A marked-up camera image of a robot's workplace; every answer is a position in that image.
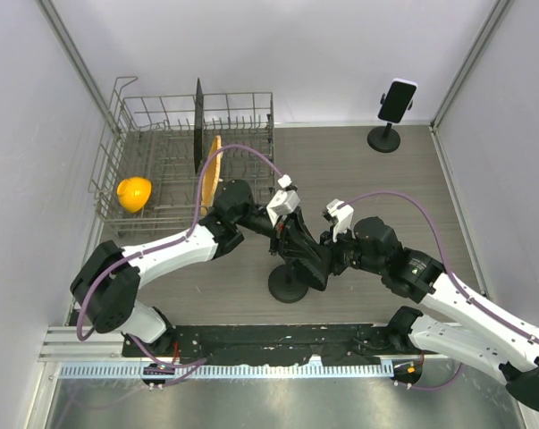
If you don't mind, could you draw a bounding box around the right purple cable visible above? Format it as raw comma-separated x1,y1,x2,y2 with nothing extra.
340,190,539,391

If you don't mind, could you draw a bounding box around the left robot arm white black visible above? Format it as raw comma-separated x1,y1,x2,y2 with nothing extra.
70,180,332,357

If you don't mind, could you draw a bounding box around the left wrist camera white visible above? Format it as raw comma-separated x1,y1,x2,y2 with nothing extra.
265,174,300,227

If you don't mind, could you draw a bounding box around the white slotted cable duct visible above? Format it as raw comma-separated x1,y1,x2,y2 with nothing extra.
58,359,393,380

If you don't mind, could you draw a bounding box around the yellow bowl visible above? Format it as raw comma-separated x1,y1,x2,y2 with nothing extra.
116,176,152,214

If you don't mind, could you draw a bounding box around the black smartphone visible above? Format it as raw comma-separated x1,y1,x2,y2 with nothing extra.
293,254,331,291

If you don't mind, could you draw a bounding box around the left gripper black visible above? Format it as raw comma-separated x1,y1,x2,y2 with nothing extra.
234,203,322,260

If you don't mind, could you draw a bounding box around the grey wire dish rack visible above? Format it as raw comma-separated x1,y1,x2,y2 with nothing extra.
88,76,276,237

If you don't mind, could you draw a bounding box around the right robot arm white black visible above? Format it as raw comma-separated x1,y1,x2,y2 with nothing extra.
321,214,539,412

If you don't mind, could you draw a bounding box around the black plate upright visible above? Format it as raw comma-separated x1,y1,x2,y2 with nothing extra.
193,79,204,174

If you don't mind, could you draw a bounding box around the lavender smartphone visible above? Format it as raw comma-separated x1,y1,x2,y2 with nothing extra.
377,78,417,123

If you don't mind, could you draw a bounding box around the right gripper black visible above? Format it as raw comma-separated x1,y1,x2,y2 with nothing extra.
307,223,385,275

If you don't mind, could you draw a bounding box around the orange wooden plate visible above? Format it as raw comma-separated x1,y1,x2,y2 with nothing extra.
200,135,223,215

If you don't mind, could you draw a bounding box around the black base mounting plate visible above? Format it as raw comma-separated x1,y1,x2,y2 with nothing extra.
121,322,420,366

